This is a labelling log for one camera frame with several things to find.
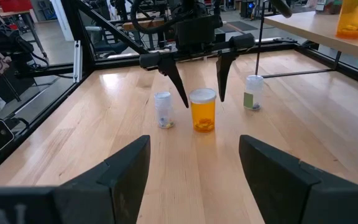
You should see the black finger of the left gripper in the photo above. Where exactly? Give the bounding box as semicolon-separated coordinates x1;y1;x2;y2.
157;55;190;109
215;50;239;103

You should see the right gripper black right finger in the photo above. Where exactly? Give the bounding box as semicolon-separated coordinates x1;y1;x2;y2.
239;134;358;224

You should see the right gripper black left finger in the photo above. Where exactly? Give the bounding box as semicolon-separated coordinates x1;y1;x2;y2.
0;134;152;224

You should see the clear ribbed-cap pill bottle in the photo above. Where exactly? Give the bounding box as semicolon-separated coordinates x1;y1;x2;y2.
154;91;176;129

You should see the clear bottle with green label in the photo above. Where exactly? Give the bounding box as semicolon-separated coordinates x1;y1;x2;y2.
243;74;265;111

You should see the orange pill bottle white cap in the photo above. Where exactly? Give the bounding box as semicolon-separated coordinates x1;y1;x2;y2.
335;0;358;40
188;87;218;134

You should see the large green-label gummy bottle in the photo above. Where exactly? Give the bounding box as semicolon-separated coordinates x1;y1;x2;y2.
314;0;343;16

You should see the wooden shelf with black legs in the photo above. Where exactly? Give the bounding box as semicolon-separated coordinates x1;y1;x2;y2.
254;0;358;79

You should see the black floor mat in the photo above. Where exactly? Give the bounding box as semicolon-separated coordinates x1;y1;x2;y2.
227;21;259;32

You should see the black computer tower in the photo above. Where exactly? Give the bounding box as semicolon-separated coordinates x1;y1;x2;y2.
240;0;257;19

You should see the wooden side table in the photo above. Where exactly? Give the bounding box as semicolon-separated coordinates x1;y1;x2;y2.
0;10;48;59

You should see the red storage bin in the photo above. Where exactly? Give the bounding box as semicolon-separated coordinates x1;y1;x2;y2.
0;0;34;13

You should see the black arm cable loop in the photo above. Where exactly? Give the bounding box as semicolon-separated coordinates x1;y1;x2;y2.
130;0;183;35

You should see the silver frame bracket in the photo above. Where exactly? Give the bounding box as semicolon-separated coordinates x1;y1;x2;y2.
73;39;83;83

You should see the white post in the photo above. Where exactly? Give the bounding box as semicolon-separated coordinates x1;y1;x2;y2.
48;0;75;42

